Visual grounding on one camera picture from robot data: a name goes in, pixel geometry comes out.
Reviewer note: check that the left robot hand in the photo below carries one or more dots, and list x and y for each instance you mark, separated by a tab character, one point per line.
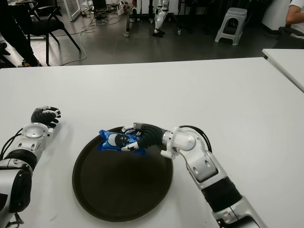
44	116

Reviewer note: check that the person in black trousers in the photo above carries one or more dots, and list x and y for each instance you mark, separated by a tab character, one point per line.
26	47

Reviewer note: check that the white framed panel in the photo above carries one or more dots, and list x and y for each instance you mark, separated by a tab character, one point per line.
72	10

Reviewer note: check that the black armrest seat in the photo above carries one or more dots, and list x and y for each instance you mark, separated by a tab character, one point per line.
288	35

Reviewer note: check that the black wheeled gantry frame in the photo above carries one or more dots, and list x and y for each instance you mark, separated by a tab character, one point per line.
127	23

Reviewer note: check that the black metal-frame chair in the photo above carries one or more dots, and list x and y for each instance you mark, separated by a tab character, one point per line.
46	27

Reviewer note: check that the grey plastic stool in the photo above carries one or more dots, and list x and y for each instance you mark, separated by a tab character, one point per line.
235	13

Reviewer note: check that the black office chair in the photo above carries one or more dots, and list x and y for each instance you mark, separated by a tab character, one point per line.
3	48

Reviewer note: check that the white side table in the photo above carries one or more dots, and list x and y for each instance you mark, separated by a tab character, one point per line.
287	59

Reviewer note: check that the blue Oreo cookie packet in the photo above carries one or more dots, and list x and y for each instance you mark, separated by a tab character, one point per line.
109	141

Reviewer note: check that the white humanoid robot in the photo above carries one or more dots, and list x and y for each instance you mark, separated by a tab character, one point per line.
158	17

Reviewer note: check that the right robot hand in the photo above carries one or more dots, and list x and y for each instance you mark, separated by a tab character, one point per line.
152	137

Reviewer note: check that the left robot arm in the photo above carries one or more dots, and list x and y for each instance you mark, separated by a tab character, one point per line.
26	147

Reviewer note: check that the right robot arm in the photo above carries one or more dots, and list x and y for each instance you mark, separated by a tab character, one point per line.
209	171

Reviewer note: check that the round dark brown tray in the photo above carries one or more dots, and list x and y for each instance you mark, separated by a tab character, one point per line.
118	190

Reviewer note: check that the seated person in white shirt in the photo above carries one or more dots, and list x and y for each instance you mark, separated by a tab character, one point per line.
295	14

